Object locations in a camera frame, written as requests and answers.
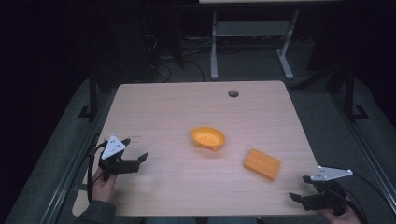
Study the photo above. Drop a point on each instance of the black metal stand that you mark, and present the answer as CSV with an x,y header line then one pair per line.
x,y
92,95
350,93

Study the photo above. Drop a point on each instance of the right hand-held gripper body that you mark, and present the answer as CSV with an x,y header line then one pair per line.
x,y
329,174

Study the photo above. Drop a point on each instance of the person's right hand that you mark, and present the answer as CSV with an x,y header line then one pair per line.
x,y
344,217

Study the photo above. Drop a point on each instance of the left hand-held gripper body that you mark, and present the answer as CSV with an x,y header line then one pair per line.
x,y
112,147

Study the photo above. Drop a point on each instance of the grey metal floor rail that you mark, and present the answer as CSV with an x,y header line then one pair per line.
x,y
365,146
67,169

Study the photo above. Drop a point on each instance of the person's left hand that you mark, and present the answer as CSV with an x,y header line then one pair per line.
x,y
102,188

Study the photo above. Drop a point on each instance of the orange soap dish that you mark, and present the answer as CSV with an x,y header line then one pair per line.
x,y
208,138

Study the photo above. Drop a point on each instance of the white metal table frame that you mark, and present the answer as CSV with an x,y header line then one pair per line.
x,y
251,29

